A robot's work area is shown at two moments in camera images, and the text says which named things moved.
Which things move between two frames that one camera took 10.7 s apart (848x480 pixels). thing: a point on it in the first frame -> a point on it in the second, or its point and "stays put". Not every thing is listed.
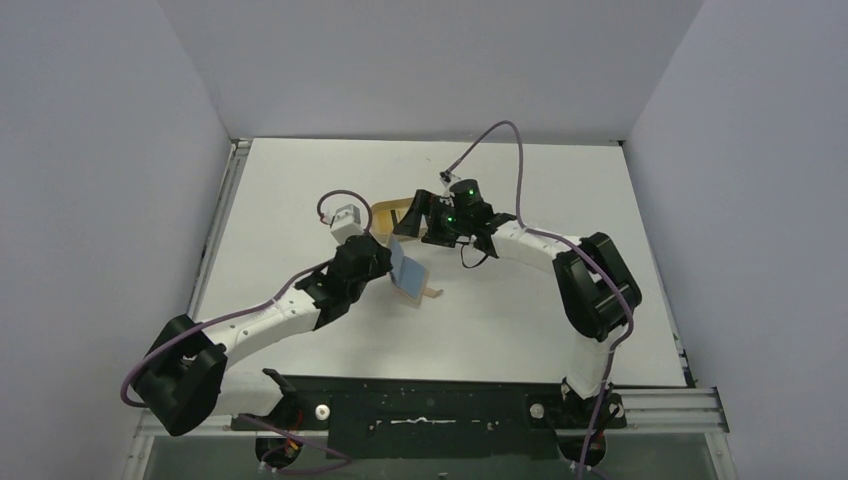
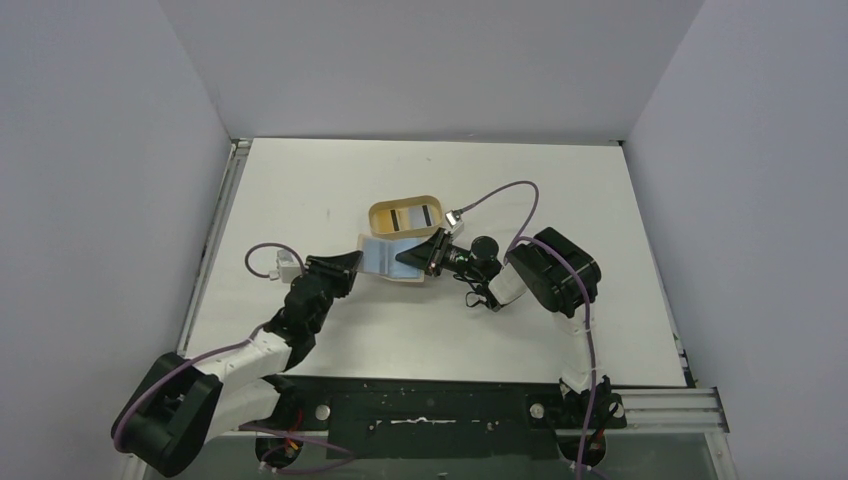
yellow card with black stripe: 383,222 stays put
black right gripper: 426,219 -> 439,252
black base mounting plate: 434,417 stays put
